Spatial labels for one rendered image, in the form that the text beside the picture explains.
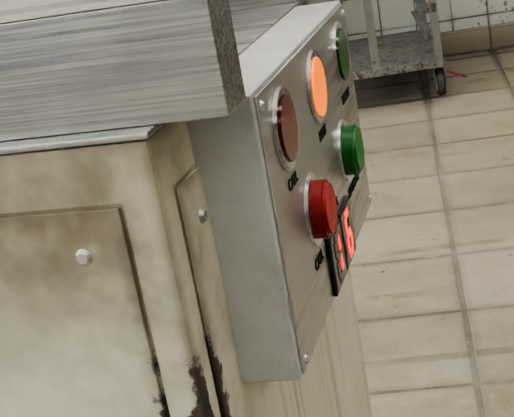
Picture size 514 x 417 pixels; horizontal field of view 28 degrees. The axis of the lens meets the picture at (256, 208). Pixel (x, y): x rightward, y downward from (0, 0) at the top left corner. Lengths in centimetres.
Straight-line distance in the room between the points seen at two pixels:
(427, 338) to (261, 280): 159
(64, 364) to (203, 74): 14
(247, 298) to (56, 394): 10
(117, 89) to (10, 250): 9
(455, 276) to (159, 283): 190
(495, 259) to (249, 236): 193
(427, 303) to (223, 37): 181
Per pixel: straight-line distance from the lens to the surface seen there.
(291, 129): 49
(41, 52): 42
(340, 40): 63
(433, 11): 374
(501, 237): 249
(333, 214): 53
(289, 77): 50
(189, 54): 40
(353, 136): 61
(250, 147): 45
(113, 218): 42
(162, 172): 42
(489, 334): 204
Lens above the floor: 93
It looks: 19 degrees down
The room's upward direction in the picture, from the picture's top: 10 degrees counter-clockwise
